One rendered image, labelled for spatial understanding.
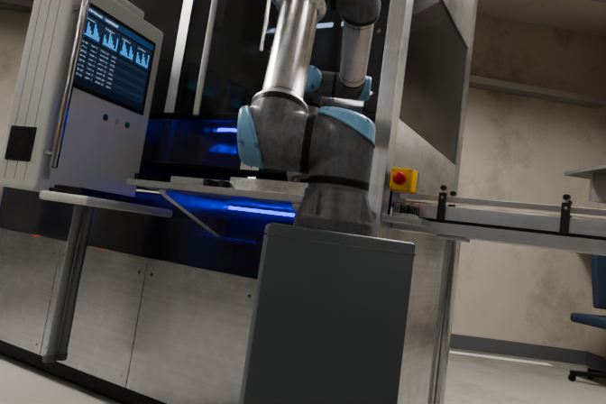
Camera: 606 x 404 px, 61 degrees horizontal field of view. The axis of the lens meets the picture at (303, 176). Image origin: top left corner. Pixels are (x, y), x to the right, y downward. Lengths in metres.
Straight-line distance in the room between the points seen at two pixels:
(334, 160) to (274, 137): 0.12
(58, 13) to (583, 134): 4.63
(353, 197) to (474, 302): 4.07
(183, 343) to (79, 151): 0.80
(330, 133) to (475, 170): 4.06
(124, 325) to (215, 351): 0.47
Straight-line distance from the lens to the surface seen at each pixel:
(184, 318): 2.08
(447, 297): 1.76
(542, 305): 5.24
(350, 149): 0.95
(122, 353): 2.31
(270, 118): 0.97
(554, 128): 5.38
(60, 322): 2.22
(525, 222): 1.69
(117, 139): 2.13
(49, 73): 1.95
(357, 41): 1.35
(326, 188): 0.94
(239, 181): 1.49
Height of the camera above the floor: 0.77
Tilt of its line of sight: 7 degrees up
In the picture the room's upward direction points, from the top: 8 degrees clockwise
